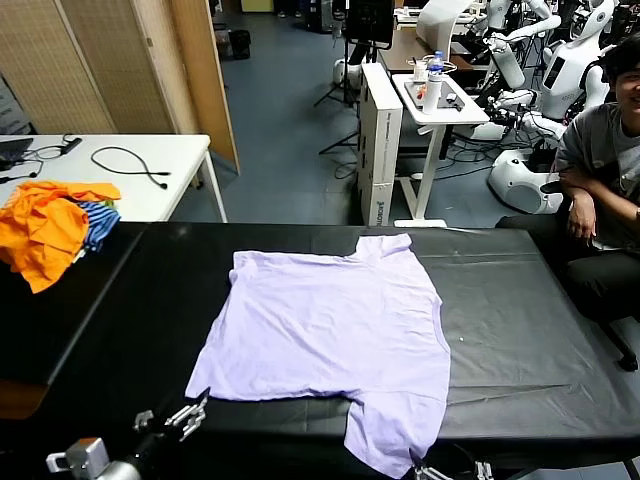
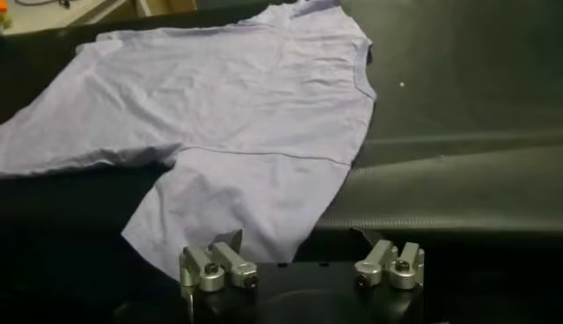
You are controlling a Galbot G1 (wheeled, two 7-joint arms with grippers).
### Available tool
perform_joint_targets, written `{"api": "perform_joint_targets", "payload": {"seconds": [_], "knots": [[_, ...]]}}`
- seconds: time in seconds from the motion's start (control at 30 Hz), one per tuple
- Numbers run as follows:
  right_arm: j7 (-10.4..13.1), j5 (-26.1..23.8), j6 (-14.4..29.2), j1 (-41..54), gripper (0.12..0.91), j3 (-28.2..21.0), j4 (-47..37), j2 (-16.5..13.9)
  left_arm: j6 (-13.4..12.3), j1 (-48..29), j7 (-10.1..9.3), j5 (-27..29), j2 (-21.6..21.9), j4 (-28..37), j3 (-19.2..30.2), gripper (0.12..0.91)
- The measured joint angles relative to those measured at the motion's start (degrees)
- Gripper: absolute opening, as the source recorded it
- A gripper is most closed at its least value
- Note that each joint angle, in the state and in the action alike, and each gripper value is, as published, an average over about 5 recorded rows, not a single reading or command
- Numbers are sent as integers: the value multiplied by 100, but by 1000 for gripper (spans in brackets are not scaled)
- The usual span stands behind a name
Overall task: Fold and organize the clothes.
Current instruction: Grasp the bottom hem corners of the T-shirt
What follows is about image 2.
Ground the white side table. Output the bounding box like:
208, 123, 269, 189
0, 0, 198, 36

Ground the lavender t-shirt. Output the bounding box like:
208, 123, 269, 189
0, 0, 378, 281

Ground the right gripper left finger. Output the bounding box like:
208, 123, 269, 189
179, 228, 260, 293

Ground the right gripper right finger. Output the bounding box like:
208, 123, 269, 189
350, 227, 426, 291

